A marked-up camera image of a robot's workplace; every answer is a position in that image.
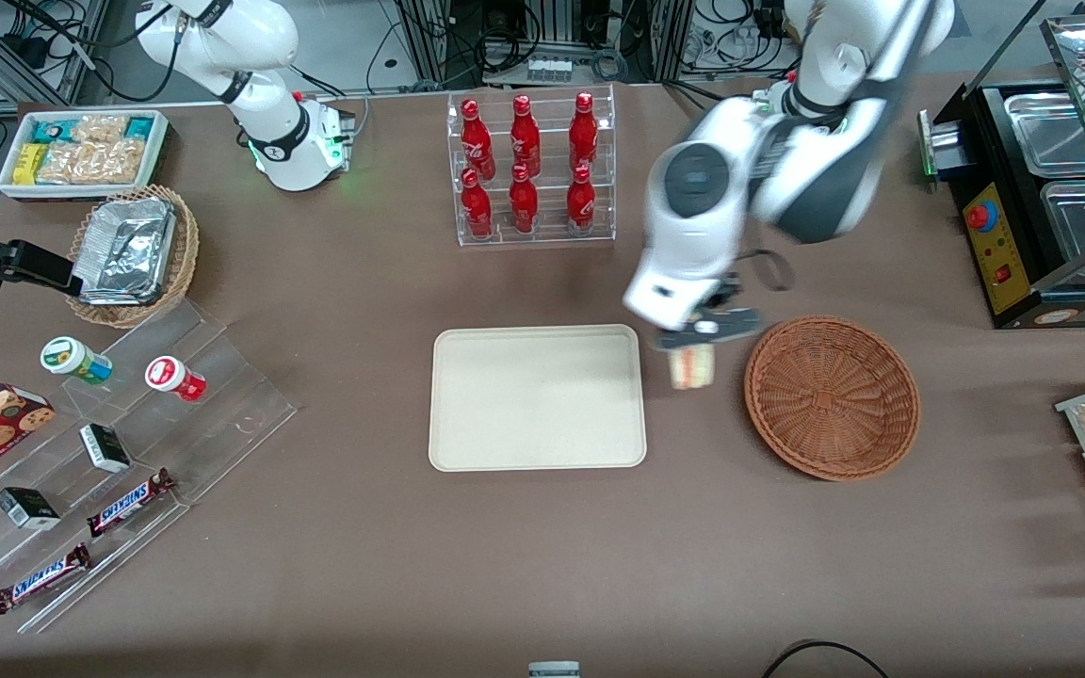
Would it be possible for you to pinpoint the sandwich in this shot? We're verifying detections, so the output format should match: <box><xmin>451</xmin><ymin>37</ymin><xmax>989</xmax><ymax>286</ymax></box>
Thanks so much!
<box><xmin>670</xmin><ymin>344</ymin><xmax>719</xmax><ymax>391</ymax></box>

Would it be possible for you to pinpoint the light wicker basket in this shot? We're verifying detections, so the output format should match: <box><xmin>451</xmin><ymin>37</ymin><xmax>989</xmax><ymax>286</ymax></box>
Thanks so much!
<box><xmin>67</xmin><ymin>184</ymin><xmax>200</xmax><ymax>329</ymax></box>

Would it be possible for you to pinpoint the cream plastic serving tray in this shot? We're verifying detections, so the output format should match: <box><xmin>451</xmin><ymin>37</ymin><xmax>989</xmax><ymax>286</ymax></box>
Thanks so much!
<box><xmin>428</xmin><ymin>324</ymin><xmax>649</xmax><ymax>472</ymax></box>

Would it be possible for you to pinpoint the brown wicker basket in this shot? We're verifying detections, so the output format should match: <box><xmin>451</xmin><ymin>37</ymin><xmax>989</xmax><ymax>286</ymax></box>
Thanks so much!
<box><xmin>743</xmin><ymin>315</ymin><xmax>922</xmax><ymax>483</ymax></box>

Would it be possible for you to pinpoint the white plastic snack bin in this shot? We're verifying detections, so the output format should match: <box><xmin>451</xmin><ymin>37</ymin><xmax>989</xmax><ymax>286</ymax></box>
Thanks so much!
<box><xmin>0</xmin><ymin>108</ymin><xmax>170</xmax><ymax>203</ymax></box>

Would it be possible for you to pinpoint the stack of aluminium foil trays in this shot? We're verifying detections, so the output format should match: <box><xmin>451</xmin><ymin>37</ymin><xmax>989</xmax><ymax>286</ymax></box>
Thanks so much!
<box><xmin>72</xmin><ymin>198</ymin><xmax>176</xmax><ymax>307</ymax></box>

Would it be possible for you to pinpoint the green lid small jar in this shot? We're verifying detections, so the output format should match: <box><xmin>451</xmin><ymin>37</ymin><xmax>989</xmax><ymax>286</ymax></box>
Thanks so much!
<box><xmin>40</xmin><ymin>336</ymin><xmax>113</xmax><ymax>385</ymax></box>

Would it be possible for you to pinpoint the clear cracker snack packet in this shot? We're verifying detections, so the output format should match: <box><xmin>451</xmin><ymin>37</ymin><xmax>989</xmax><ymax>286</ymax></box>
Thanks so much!
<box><xmin>39</xmin><ymin>143</ymin><xmax>101</xmax><ymax>185</ymax></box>
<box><xmin>70</xmin><ymin>115</ymin><xmax>129</xmax><ymax>144</ymax></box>
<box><xmin>95</xmin><ymin>139</ymin><xmax>148</xmax><ymax>185</ymax></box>

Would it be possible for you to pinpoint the red cola bottle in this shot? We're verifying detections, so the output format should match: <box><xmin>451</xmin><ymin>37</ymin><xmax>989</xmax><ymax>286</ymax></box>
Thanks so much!
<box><xmin>461</xmin><ymin>98</ymin><xmax>496</xmax><ymax>182</ymax></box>
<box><xmin>510</xmin><ymin>94</ymin><xmax>542</xmax><ymax>178</ymax></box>
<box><xmin>566</xmin><ymin>164</ymin><xmax>597</xmax><ymax>234</ymax></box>
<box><xmin>461</xmin><ymin>168</ymin><xmax>494</xmax><ymax>239</ymax></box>
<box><xmin>569</xmin><ymin>91</ymin><xmax>599</xmax><ymax>172</ymax></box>
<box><xmin>509</xmin><ymin>164</ymin><xmax>540</xmax><ymax>234</ymax></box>

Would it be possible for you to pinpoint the clear acrylic bottle rack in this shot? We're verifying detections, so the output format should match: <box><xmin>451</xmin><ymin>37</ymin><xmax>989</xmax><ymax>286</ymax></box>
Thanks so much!
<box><xmin>446</xmin><ymin>83</ymin><xmax>617</xmax><ymax>248</ymax></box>

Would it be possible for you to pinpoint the red lid small jar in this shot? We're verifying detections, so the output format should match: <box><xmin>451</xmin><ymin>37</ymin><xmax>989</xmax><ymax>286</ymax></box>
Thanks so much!
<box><xmin>145</xmin><ymin>356</ymin><xmax>207</xmax><ymax>403</ymax></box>

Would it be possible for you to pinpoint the small black carton box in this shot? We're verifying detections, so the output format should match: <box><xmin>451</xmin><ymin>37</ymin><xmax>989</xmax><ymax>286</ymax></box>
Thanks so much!
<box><xmin>79</xmin><ymin>424</ymin><xmax>132</xmax><ymax>474</ymax></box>
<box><xmin>0</xmin><ymin>487</ymin><xmax>61</xmax><ymax>531</ymax></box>

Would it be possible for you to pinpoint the clear acrylic stepped display stand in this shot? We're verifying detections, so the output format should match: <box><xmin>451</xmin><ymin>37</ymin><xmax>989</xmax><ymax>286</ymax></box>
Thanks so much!
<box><xmin>0</xmin><ymin>297</ymin><xmax>299</xmax><ymax>634</ymax></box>

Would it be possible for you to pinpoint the Snickers chocolate bar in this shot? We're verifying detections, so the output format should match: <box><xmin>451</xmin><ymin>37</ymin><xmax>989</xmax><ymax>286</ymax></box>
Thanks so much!
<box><xmin>86</xmin><ymin>468</ymin><xmax>176</xmax><ymax>538</ymax></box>
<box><xmin>0</xmin><ymin>543</ymin><xmax>91</xmax><ymax>615</ymax></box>

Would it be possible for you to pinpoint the black hot food display appliance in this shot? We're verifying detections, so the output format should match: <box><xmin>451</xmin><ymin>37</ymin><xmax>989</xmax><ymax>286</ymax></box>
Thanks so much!
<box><xmin>917</xmin><ymin>14</ymin><xmax>1085</xmax><ymax>331</ymax></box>

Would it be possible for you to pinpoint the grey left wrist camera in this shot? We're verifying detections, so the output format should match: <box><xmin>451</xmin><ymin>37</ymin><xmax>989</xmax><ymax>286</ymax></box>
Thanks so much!
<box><xmin>654</xmin><ymin>309</ymin><xmax>767</xmax><ymax>355</ymax></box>

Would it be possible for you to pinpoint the aluminium frame structure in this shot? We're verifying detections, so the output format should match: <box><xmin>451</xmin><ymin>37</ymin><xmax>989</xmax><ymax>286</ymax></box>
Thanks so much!
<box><xmin>401</xmin><ymin>0</ymin><xmax>694</xmax><ymax>86</ymax></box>

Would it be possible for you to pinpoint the black cable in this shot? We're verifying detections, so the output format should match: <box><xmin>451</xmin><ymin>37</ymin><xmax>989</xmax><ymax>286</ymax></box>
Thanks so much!
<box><xmin>759</xmin><ymin>640</ymin><xmax>892</xmax><ymax>678</ymax></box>

